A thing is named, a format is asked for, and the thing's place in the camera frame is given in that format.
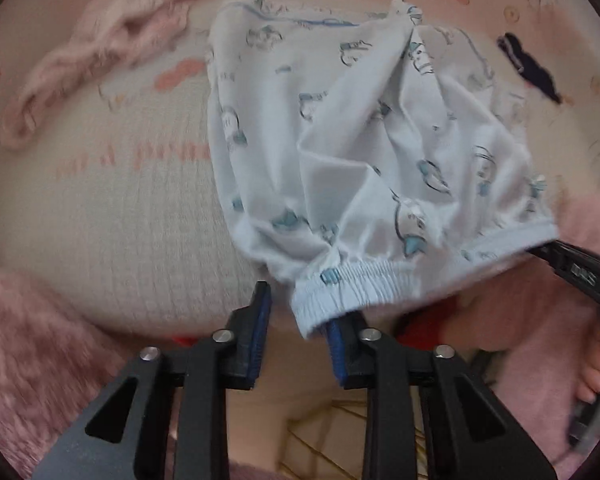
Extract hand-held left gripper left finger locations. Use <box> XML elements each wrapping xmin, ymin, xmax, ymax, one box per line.
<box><xmin>32</xmin><ymin>281</ymin><xmax>272</xmax><ymax>480</ymax></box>

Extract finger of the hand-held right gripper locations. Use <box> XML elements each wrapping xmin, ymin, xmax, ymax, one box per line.
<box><xmin>526</xmin><ymin>240</ymin><xmax>575</xmax><ymax>282</ymax></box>

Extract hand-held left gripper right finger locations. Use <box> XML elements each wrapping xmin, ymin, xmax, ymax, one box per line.
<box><xmin>327</xmin><ymin>312</ymin><xmax>561</xmax><ymax>480</ymax></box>

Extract white printed pants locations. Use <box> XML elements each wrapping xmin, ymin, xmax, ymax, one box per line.
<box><xmin>205</xmin><ymin>0</ymin><xmax>561</xmax><ymax>341</ymax></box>

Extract person's right forearm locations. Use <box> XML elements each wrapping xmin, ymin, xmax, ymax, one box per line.
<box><xmin>450</xmin><ymin>192</ymin><xmax>600</xmax><ymax>468</ymax></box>

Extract person's right hand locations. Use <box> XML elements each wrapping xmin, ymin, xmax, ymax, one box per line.
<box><xmin>579</xmin><ymin>346</ymin><xmax>600</xmax><ymax>406</ymax></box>

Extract navy garment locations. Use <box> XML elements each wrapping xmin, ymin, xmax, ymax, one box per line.
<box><xmin>496</xmin><ymin>32</ymin><xmax>565</xmax><ymax>106</ymax></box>

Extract pink cartoon printed blanket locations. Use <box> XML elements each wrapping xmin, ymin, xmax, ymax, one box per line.
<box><xmin>0</xmin><ymin>0</ymin><xmax>600</xmax><ymax>351</ymax></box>

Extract pink fuzzy robe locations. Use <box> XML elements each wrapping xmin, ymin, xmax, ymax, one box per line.
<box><xmin>0</xmin><ymin>266</ymin><xmax>181</xmax><ymax>480</ymax></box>

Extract pink garment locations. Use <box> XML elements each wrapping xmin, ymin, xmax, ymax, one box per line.
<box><xmin>0</xmin><ymin>0</ymin><xmax>211</xmax><ymax>150</ymax></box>

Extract yellow wire rack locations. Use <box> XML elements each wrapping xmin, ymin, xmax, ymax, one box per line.
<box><xmin>280</xmin><ymin>400</ymin><xmax>431</xmax><ymax>480</ymax></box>

